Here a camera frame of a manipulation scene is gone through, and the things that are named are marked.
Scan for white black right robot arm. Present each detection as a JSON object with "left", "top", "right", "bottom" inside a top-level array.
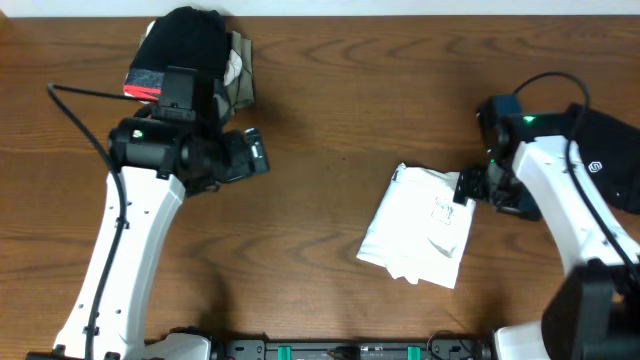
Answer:
[{"left": 454, "top": 112, "right": 639, "bottom": 359}]

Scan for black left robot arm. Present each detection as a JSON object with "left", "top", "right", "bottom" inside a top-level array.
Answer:
[{"left": 27, "top": 117, "right": 269, "bottom": 359}]

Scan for black t-shirt white logo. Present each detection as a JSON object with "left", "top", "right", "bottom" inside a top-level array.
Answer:
[{"left": 576, "top": 109, "right": 640, "bottom": 215}]

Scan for olive grey folded garment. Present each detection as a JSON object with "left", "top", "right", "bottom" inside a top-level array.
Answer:
[{"left": 224, "top": 31, "right": 255, "bottom": 116}]

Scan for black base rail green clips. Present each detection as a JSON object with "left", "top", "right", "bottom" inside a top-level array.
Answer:
[{"left": 144, "top": 327, "right": 496, "bottom": 360}]

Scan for white t-shirt pixel print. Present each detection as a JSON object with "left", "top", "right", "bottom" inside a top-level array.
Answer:
[{"left": 356, "top": 163, "right": 476, "bottom": 289}]

